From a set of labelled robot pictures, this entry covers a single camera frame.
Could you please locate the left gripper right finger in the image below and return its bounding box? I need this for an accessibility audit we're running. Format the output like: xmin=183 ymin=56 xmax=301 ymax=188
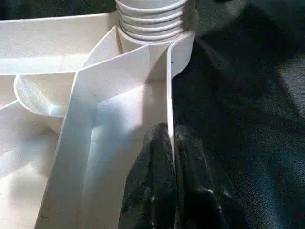
xmin=174 ymin=125 xmax=242 ymax=229

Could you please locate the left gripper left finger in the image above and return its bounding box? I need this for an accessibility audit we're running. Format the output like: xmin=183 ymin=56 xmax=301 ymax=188
xmin=117 ymin=122 xmax=179 ymax=229

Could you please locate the white plastic table top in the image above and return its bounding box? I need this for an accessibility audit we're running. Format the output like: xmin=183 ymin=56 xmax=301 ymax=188
xmin=0 ymin=13 xmax=199 ymax=229

